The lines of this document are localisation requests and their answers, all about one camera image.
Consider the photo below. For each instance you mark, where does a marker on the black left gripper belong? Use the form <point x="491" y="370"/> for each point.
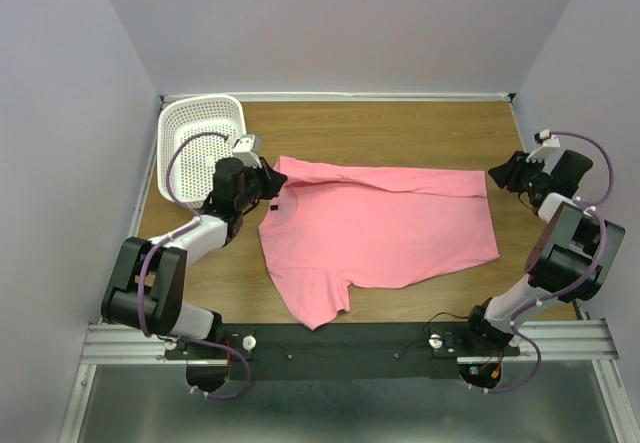
<point x="263" y="181"/>

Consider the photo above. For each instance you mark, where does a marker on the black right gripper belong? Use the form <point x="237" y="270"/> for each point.
<point x="518" y="174"/>

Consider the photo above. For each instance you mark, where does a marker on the pink t shirt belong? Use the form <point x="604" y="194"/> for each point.
<point x="333" y="227"/>

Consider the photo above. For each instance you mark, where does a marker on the white perforated plastic basket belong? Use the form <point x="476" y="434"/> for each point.
<point x="193" y="134"/>

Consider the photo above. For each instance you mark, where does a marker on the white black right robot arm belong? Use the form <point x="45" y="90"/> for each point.
<point x="571" y="259"/>

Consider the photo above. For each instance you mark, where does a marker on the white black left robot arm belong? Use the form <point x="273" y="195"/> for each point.
<point x="146" y="287"/>

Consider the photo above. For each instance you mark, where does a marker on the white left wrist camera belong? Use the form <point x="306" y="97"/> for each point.
<point x="246" y="149"/>

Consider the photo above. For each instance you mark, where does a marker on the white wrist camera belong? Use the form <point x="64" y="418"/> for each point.
<point x="246" y="149"/>
<point x="548" y="144"/>

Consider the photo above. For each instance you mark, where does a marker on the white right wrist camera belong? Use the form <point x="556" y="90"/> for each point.
<point x="548" y="144"/>

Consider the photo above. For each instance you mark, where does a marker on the aluminium frame rail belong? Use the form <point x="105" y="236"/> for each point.
<point x="578" y="340"/>

